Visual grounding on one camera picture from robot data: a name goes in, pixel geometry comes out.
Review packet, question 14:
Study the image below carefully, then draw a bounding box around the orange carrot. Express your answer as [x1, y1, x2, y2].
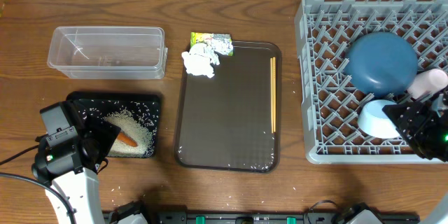
[116, 132, 138, 147]

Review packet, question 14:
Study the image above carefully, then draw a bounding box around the pile of white rice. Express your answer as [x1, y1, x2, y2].
[78, 98, 158, 158]

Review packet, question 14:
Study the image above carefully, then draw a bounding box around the pale pink cup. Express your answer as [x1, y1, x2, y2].
[407, 69, 447, 99]

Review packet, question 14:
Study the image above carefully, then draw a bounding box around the light blue bowl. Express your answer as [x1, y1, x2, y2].
[357, 99, 400, 139]

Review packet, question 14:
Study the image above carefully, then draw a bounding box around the dark blue plate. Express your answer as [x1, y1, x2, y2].
[344, 32, 418, 97]

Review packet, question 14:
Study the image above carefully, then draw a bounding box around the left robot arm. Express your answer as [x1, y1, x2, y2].
[31, 100, 120, 223]

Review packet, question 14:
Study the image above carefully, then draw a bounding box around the black waste tray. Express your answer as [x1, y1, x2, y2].
[65, 90, 164, 160]

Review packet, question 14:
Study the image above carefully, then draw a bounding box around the grey dishwasher rack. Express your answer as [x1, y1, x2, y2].
[295, 0, 447, 165]

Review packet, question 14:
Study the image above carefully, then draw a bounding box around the clear plastic bin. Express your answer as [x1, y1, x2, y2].
[47, 26, 167, 80]

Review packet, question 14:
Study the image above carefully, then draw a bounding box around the crumpled white tissue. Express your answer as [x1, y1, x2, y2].
[181, 43, 220, 78]

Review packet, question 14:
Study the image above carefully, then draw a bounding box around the brown serving tray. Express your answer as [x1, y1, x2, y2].
[174, 41, 282, 174]

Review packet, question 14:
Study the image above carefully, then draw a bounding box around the green snack wrapper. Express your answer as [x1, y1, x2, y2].
[190, 32, 234, 56]

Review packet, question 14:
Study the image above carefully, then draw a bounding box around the right wooden chopstick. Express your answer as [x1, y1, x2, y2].
[271, 57, 277, 133]

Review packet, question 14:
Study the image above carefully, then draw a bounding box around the wooden chopstick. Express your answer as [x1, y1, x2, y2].
[269, 58, 274, 134]
[271, 57, 277, 133]

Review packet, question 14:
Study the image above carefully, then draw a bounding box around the left wooden chopstick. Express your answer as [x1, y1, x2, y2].
[269, 58, 274, 134]

